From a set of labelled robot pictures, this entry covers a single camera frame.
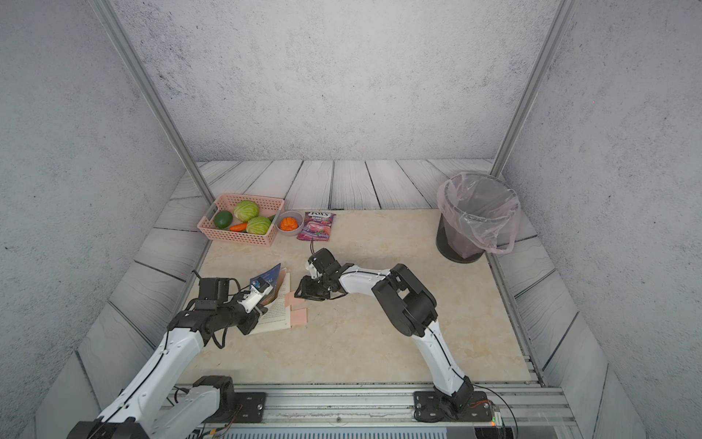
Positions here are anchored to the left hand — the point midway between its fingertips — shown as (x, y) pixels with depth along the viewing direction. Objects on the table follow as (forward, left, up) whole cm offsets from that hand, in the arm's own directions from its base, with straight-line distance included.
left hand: (265, 307), depth 83 cm
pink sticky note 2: (0, -9, -8) cm, 12 cm away
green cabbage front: (+35, +10, -1) cm, 36 cm away
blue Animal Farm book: (+1, -2, -9) cm, 9 cm away
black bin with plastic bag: (+31, -72, +7) cm, 79 cm away
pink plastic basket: (+51, +29, -3) cm, 58 cm away
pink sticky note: (+6, -5, -8) cm, 11 cm away
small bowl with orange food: (+36, -2, -1) cm, 36 cm away
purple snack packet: (+39, -11, -7) cm, 41 cm away
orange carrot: (+37, +19, -5) cm, 42 cm away
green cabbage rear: (+45, +17, -2) cm, 48 cm away
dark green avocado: (+42, +27, -5) cm, 50 cm away
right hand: (+6, -8, -6) cm, 12 cm away
